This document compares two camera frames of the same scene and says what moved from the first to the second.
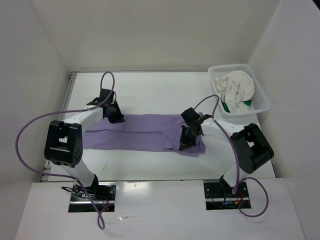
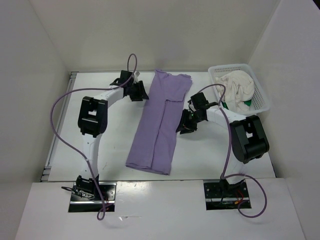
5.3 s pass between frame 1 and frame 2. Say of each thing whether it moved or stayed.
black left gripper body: moved
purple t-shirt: moved
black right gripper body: moved
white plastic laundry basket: stayed
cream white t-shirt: stayed
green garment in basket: stayed
